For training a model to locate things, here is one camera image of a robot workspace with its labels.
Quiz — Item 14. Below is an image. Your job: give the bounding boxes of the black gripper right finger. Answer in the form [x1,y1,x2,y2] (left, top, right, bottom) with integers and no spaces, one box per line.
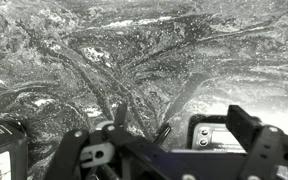
[226,104,288,180]

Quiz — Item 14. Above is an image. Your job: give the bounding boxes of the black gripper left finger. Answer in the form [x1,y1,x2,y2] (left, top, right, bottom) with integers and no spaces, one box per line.
[45,101,167,180]

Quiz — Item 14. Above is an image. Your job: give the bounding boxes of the black marker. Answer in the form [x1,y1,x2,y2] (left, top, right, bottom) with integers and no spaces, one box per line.
[153,124,172,148]

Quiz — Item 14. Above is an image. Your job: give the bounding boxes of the black digital scale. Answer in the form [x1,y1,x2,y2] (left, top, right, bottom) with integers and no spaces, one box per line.
[186,113,249,154]

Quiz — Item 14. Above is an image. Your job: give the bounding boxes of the black coffee bag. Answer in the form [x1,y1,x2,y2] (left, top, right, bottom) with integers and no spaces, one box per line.
[0,118,29,180]

